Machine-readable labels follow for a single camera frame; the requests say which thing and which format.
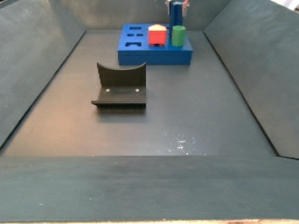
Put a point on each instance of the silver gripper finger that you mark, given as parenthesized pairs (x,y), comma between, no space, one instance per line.
(167,2)
(184,7)

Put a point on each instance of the blue star prism peg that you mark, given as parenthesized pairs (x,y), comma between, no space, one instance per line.
(175,8)

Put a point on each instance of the black curved fixture stand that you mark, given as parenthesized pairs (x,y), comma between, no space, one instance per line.
(122,86)

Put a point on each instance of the red pentagon prism peg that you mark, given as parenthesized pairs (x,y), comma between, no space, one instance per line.
(156,35)

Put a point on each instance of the green hexagonal prism peg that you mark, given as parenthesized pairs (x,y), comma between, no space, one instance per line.
(178,35)

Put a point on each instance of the blue shape sorter block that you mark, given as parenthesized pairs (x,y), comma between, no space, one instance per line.
(135,51)

